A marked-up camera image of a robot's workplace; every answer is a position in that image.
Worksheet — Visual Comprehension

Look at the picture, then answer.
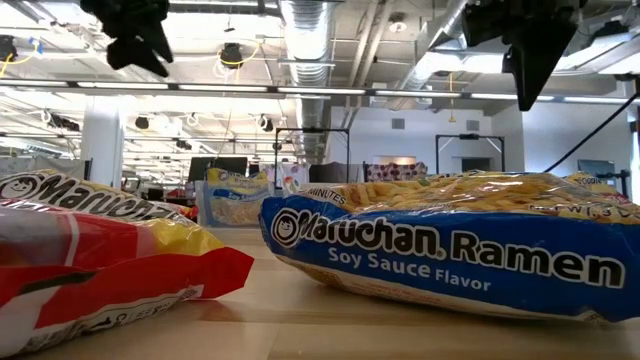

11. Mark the dark grey partition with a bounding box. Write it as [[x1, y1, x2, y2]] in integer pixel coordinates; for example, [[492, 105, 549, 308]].
[[308, 162, 365, 184]]

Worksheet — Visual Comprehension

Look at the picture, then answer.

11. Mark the blue soy sauce ramen pack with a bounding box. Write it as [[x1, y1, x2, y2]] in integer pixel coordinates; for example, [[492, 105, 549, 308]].
[[205, 167, 271, 226], [258, 171, 640, 324]]

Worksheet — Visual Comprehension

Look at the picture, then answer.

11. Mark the black ceiling camera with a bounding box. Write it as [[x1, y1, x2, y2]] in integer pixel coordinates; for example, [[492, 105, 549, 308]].
[[217, 42, 245, 70], [0, 34, 19, 64]]

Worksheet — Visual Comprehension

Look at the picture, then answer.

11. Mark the yellow hanging cord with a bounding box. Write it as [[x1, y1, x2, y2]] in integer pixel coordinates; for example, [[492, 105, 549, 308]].
[[447, 72, 457, 124]]

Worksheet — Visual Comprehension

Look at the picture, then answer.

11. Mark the computer monitor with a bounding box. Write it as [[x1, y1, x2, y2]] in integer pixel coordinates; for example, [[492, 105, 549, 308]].
[[577, 158, 617, 176]]

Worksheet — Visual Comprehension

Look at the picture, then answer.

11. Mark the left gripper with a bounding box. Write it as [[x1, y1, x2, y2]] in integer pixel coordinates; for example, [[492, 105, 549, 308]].
[[79, 0, 175, 78]]

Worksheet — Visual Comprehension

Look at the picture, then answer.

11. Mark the long LED light bar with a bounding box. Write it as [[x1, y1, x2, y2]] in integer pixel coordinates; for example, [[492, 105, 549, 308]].
[[0, 77, 640, 107]]

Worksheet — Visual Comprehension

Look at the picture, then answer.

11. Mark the long black cable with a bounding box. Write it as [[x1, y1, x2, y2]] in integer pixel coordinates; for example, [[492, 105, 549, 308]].
[[543, 92, 640, 174]]

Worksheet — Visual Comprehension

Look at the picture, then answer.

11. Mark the silver slanted ventilation duct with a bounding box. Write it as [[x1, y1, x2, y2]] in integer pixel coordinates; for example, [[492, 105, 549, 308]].
[[387, 0, 501, 111]]

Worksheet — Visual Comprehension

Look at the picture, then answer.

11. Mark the patterned cloth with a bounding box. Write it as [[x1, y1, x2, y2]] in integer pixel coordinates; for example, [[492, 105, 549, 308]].
[[364, 160, 430, 182]]

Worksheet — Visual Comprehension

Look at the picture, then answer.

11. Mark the grey partition curtain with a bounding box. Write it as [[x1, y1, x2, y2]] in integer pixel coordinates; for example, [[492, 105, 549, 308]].
[[0, 155, 92, 181]]

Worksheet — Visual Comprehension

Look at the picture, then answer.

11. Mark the white column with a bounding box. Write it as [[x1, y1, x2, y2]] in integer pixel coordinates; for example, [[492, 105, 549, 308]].
[[79, 94, 125, 189]]

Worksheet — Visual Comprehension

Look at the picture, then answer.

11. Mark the black metal rig frame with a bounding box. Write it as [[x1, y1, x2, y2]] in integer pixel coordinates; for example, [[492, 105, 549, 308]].
[[273, 127, 351, 185], [434, 133, 506, 176]]

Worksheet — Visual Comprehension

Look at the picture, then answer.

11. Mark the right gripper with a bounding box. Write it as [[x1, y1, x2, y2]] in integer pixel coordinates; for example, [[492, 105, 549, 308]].
[[462, 0, 587, 112]]

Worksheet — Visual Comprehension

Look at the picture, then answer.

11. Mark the red beef ramen pack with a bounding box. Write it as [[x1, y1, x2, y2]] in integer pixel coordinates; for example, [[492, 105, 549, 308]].
[[0, 169, 256, 359]]

